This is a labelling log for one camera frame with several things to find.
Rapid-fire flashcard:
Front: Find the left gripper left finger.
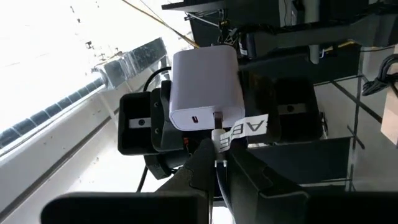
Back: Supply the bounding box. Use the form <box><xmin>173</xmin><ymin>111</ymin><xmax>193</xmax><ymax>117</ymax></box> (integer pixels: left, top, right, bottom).
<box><xmin>40</xmin><ymin>138</ymin><xmax>216</xmax><ymax>224</ymax></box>

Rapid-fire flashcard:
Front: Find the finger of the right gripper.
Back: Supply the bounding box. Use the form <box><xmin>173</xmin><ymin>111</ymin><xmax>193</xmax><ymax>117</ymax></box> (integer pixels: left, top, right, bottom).
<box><xmin>238</xmin><ymin>70</ymin><xmax>280</xmax><ymax>144</ymax></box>
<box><xmin>150</xmin><ymin>80</ymin><xmax>185</xmax><ymax>153</ymax></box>

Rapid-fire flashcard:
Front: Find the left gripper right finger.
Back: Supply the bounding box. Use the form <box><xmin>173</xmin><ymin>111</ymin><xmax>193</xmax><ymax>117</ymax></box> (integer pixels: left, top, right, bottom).
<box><xmin>225</xmin><ymin>145</ymin><xmax>398</xmax><ymax>224</ymax></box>

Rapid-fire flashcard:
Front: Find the white USB wall charger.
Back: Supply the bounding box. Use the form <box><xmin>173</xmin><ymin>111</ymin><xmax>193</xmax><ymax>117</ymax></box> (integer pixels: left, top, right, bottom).
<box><xmin>169</xmin><ymin>45</ymin><xmax>246</xmax><ymax>131</ymax></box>

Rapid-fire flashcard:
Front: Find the white USB cable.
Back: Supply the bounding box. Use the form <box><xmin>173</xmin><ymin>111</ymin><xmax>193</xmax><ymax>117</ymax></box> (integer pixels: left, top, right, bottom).
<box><xmin>211</xmin><ymin>111</ymin><xmax>269</xmax><ymax>218</ymax></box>

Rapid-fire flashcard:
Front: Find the yellow extension cable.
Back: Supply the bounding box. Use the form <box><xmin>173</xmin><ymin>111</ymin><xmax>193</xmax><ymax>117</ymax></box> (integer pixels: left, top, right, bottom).
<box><xmin>120</xmin><ymin>0</ymin><xmax>201</xmax><ymax>50</ymax></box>

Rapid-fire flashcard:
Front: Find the black cable bundle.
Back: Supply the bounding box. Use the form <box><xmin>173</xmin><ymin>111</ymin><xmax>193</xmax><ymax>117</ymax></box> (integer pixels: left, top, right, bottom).
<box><xmin>361</xmin><ymin>53</ymin><xmax>398</xmax><ymax>96</ymax></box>

